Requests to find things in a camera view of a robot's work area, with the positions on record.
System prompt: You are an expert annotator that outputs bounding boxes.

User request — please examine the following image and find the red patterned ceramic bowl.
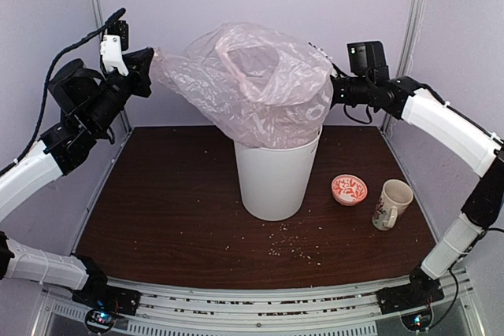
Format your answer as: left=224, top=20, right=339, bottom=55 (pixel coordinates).
left=331, top=174, right=368, bottom=206

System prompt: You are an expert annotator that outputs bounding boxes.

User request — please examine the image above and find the left aluminium frame post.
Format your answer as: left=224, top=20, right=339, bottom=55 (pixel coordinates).
left=81, top=0, right=133, bottom=135

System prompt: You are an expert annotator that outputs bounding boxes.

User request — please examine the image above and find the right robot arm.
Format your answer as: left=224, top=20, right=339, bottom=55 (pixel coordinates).
left=331, top=41, right=503, bottom=313

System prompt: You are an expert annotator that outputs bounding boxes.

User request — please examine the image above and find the cream patterned ceramic mug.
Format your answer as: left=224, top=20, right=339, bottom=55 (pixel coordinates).
left=372, top=179, right=414, bottom=231

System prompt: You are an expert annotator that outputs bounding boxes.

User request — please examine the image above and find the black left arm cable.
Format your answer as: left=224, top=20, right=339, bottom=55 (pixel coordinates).
left=0, top=7, right=127, bottom=175

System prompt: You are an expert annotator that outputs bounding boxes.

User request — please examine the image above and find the white plastic trash bin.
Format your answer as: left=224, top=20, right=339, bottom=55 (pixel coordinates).
left=234, top=130, right=322, bottom=222

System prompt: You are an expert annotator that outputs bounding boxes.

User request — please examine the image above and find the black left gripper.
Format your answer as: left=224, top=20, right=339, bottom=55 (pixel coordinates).
left=83, top=46, right=154, bottom=133

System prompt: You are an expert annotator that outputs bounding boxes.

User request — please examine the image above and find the front aluminium rail base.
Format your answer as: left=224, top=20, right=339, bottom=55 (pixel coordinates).
left=31, top=272, right=485, bottom=336

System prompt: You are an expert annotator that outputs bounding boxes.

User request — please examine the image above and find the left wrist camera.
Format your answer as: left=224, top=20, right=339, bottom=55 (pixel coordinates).
left=100, top=20, right=129, bottom=76

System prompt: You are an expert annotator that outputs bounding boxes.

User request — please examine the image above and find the right aluminium frame post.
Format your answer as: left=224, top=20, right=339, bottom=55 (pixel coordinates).
left=380, top=0, right=430, bottom=132

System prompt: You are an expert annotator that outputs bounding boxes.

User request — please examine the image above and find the aluminium frame post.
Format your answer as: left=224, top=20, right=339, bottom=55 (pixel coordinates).
left=81, top=0, right=133, bottom=135
left=380, top=0, right=430, bottom=132

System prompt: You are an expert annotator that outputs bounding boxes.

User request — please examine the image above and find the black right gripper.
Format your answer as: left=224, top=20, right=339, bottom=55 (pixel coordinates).
left=294, top=72, right=373, bottom=113

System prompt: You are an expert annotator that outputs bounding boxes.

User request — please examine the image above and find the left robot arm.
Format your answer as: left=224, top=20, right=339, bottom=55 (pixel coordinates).
left=1, top=48, right=154, bottom=308

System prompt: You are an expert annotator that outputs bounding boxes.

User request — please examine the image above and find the translucent pink plastic bag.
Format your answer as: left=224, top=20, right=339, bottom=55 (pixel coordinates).
left=150, top=22, right=333, bottom=149

